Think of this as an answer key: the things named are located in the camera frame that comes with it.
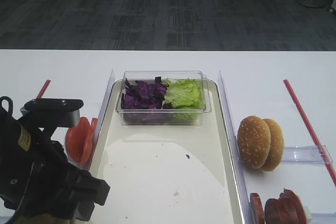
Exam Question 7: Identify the stacked brown meat patties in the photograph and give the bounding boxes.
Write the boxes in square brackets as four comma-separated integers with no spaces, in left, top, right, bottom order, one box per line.
[264,188,308,224]

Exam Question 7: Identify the right red strip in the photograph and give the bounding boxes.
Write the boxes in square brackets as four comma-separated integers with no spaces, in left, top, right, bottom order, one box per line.
[283,79,335,185]

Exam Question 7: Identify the front tomato slice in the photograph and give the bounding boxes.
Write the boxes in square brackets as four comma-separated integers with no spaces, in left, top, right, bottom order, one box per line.
[65,117,90,163]

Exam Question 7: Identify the sesame bun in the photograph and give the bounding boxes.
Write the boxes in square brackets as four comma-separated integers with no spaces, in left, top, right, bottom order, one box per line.
[261,119,285,172]
[237,115,271,169]

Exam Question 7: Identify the right clear divider rail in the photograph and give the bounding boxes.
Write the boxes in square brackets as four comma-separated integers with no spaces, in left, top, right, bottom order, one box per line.
[217,71,255,223]

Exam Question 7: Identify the clear meat pusher track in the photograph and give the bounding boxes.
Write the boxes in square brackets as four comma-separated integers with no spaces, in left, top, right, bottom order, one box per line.
[310,213,336,224]

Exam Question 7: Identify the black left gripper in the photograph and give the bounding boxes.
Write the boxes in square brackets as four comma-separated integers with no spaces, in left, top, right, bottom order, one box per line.
[1,129,110,220]

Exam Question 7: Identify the left red strip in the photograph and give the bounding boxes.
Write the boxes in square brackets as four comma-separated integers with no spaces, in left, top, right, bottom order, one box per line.
[36,79,51,99]

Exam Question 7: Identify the white meat pusher block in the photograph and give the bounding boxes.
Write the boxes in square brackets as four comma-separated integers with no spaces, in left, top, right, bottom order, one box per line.
[303,206,312,224]

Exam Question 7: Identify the green lettuce leaves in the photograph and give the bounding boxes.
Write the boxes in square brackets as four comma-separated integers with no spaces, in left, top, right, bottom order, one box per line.
[163,78,204,109]

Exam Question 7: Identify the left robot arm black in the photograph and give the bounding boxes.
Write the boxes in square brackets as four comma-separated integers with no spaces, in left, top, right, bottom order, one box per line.
[1,96,110,223]

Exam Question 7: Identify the front red meat slice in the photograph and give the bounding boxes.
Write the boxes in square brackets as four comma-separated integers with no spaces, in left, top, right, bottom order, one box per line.
[250,193,265,224]

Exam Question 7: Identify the red strip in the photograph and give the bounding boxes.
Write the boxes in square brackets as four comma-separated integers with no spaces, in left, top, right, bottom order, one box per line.
[36,79,51,99]
[283,79,335,185]

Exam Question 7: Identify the front sesame bun top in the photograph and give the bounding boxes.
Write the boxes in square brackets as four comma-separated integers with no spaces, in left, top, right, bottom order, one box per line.
[237,115,271,169]

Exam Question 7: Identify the rear sesame bun top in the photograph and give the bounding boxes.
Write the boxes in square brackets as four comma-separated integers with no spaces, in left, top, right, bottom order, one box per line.
[261,119,285,172]

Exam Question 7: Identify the purple cabbage leaves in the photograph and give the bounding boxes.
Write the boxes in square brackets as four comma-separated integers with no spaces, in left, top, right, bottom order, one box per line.
[121,77,173,110]

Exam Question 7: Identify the white metal tray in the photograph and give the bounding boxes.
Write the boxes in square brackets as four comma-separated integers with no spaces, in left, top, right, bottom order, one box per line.
[90,81,244,223]

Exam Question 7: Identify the rear tomato slice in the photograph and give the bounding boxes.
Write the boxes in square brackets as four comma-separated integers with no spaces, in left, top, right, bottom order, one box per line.
[80,118,98,167]

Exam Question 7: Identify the clear plastic salad container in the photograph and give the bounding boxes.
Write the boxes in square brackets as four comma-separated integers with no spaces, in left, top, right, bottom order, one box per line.
[116,70,212,125]

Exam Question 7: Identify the tomato slice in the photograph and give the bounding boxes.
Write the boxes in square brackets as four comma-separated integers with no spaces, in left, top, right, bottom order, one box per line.
[80,118,98,167]
[65,117,90,163]

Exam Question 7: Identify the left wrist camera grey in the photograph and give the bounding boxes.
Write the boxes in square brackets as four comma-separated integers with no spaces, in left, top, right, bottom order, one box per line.
[20,98,84,128]

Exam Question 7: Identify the clear bun pusher track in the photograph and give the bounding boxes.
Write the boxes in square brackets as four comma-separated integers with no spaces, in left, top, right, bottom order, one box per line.
[281,145,333,165]

